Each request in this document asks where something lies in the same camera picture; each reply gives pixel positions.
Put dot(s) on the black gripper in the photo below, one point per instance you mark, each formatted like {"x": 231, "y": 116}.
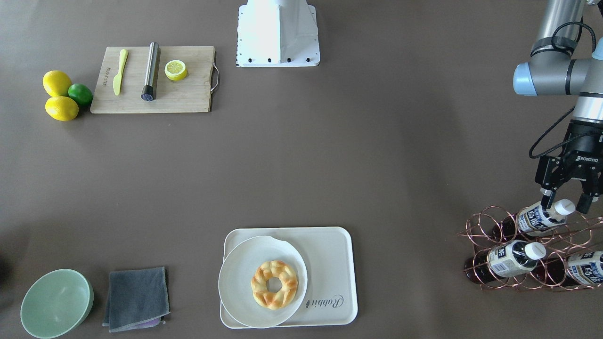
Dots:
{"x": 585, "y": 147}

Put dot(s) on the tea bottle white cap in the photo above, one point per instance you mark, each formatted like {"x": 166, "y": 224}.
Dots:
{"x": 533, "y": 221}

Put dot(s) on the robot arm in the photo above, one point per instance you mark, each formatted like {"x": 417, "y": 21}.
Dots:
{"x": 566, "y": 59}

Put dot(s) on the tea bottle in rack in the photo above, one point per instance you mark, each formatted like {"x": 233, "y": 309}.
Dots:
{"x": 508, "y": 260}
{"x": 580, "y": 269}

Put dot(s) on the cream serving tray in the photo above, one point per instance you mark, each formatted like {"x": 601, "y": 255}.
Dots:
{"x": 330, "y": 298}

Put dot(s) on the white plate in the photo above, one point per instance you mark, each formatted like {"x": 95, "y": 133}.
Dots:
{"x": 236, "y": 274}

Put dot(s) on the glazed donut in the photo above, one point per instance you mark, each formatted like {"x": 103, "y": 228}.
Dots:
{"x": 274, "y": 284}

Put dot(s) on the wooden cutting board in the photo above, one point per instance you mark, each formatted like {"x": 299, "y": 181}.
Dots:
{"x": 190, "y": 95}

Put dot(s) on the half lemon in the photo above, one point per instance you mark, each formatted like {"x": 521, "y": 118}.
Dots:
{"x": 175, "y": 70}

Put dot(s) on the grey folded cloth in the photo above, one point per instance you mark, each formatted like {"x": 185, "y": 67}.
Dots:
{"x": 136, "y": 299}

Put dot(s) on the yellow plastic knife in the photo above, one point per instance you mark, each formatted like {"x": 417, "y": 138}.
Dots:
{"x": 117, "y": 81}

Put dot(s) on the green lime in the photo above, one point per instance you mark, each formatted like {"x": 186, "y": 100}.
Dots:
{"x": 80, "y": 93}

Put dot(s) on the yellow lemon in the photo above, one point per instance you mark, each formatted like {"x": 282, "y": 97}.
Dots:
{"x": 62, "y": 108}
{"x": 56, "y": 83}

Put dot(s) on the green bowl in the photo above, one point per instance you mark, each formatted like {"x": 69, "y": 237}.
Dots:
{"x": 56, "y": 303}

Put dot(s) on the copper wire bottle rack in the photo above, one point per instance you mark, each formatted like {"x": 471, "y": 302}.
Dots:
{"x": 579, "y": 235}

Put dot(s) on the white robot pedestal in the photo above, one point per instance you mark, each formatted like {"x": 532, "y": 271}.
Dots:
{"x": 277, "y": 33}

